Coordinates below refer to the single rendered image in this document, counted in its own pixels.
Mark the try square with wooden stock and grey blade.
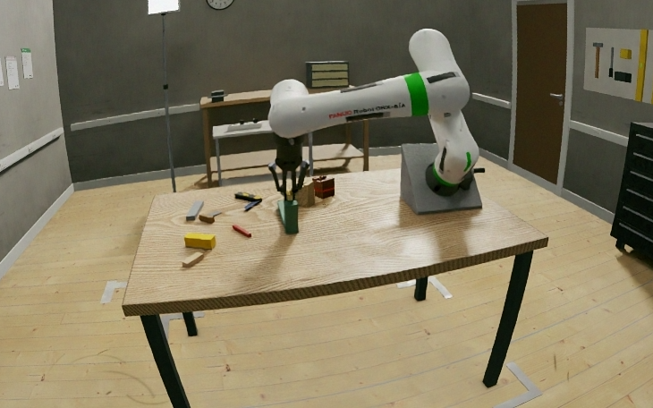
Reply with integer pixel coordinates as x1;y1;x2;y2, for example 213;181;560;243
199;211;223;224

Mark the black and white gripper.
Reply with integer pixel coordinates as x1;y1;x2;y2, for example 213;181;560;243
268;144;310;200

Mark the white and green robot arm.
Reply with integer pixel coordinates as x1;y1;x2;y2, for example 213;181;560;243
268;29;485;197

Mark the red thin bar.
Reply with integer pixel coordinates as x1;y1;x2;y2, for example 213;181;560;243
233;225;251;238

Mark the black and yellow sliding bevel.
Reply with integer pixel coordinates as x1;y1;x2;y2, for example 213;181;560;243
234;191;262;209

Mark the green flat bar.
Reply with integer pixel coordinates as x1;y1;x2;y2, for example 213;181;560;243
277;200;299;234

